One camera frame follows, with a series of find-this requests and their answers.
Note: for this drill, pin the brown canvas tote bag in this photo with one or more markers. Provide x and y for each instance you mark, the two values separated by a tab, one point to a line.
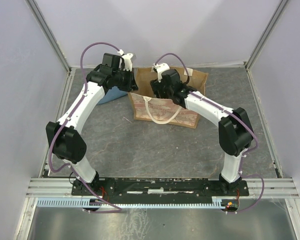
146	107

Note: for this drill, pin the aluminium frame rail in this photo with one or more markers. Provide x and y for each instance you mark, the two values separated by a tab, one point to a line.
273	188

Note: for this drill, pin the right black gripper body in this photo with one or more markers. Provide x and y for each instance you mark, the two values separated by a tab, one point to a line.
159	90

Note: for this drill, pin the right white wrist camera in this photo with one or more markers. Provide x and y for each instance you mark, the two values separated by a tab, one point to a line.
159	69

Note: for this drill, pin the blue cloth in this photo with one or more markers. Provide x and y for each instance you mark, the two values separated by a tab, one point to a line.
112	95

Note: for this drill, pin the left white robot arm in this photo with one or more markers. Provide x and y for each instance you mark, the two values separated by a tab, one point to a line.
64	136

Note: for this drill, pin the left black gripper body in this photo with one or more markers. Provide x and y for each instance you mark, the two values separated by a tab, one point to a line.
131	81

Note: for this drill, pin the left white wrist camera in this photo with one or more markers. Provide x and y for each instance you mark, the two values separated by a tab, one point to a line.
126	60

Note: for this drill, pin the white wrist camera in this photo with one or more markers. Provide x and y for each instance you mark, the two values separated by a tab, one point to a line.
126	60
159	69

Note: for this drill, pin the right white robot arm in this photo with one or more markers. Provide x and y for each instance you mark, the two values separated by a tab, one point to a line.
235	133

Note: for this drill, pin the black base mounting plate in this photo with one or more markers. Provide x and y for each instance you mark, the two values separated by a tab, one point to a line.
114	186

